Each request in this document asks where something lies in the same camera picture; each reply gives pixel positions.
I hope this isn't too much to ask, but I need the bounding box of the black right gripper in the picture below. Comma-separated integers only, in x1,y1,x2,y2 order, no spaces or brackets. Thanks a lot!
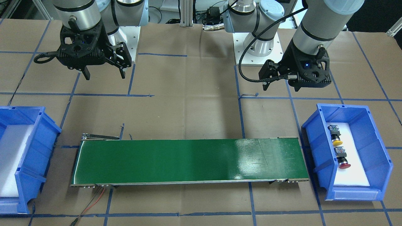
57,22,126,80

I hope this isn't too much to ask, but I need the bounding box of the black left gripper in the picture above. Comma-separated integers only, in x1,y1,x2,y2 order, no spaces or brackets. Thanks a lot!
282,40,332,92

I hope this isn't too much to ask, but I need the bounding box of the yellow push button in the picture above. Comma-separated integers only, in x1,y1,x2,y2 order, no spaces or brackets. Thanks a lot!
327,125,343,146

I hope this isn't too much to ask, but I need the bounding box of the red push button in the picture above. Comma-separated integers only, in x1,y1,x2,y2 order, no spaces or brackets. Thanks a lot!
334,146,351,169

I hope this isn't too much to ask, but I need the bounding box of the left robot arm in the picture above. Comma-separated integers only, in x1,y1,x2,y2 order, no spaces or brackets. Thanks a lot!
223,0,364,92

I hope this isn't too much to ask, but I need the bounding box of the blue bin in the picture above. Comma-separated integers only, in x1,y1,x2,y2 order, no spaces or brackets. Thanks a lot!
303,103,393,201
0,106,62,215

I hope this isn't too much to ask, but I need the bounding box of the green conveyor belt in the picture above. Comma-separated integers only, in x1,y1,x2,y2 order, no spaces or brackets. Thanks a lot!
71,137,309,187

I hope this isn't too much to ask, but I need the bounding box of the white foam pad bin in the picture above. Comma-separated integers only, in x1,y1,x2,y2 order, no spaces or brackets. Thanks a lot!
327,122,370,187
0,125,34,197

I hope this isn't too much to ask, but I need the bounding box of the black power adapter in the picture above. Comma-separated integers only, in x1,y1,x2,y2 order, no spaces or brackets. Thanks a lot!
206,6,220,20

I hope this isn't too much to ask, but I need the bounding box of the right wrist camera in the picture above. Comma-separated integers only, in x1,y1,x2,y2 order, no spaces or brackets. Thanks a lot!
107,42,132,70

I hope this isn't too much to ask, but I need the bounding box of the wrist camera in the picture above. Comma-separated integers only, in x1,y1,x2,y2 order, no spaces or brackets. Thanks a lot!
258,60,283,91
107,42,132,70

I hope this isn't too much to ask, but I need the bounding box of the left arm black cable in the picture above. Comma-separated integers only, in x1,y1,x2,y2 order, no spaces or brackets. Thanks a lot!
238,6,307,83

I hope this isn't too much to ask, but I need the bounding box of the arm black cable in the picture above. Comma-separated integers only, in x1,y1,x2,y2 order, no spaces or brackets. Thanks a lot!
33,52,62,64
238,6,307,83

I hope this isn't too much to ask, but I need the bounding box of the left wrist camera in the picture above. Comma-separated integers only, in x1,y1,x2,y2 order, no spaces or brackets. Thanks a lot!
258,60,283,91

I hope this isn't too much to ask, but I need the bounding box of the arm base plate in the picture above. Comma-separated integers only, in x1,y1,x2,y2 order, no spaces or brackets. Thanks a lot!
233,33,283,66
108,26,141,63

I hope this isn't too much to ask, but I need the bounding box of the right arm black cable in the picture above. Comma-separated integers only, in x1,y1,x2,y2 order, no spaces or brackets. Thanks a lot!
33,52,62,64

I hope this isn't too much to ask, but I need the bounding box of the aluminium frame post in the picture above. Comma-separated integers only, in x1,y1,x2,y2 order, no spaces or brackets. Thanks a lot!
179,0,195,27

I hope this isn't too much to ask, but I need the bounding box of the red conveyor wire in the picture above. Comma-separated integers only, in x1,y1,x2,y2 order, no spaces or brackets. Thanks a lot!
70,187,106,226

